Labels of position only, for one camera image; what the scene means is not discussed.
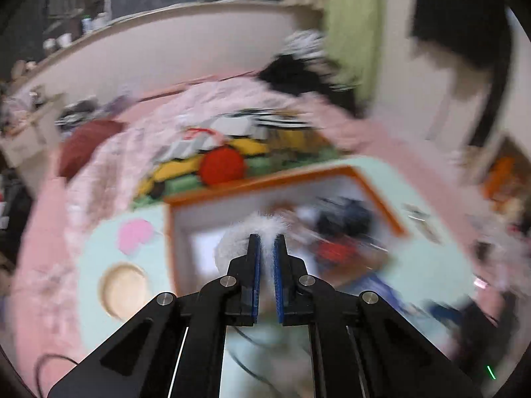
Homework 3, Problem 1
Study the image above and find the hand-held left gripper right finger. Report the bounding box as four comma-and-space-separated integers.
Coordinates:
274, 234, 484, 398

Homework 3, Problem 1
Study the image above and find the maroon cushion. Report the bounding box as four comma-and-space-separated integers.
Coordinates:
58, 118, 127, 179

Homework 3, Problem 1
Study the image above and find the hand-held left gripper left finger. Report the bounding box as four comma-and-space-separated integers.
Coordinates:
47, 234, 261, 398

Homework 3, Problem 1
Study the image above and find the pink floral quilt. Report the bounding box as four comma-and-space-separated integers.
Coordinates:
62, 79, 374, 233

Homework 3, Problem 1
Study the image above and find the black cable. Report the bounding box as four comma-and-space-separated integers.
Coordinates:
34, 353, 79, 396

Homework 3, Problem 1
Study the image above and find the orange cardboard box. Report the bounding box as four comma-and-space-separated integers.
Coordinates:
165, 165, 409, 299

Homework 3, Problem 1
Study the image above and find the dark object in box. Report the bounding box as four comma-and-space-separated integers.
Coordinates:
315, 197, 374, 235

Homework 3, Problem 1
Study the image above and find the white clothes pile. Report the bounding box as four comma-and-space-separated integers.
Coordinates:
284, 29, 333, 65

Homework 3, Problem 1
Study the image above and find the fluffy fur ball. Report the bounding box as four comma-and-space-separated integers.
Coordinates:
213, 211, 293, 276

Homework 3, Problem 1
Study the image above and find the mint green cartoon desktop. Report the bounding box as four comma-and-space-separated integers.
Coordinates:
77, 155, 478, 398

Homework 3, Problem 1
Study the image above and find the red object in box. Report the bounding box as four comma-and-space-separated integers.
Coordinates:
317, 240, 366, 268

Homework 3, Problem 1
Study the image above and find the orange object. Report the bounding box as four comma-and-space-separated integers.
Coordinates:
483, 155, 523, 202

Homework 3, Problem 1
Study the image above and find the green hanging cloth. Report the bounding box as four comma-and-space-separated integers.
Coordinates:
324, 0, 388, 104

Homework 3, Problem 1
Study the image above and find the pink bed sheet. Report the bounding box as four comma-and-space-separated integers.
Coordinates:
12, 91, 137, 361

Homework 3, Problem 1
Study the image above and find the black hanging garment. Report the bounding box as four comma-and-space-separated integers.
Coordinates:
411, 0, 517, 148

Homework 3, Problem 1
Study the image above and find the black clothes pile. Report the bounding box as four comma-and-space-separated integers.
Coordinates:
257, 54, 366, 114

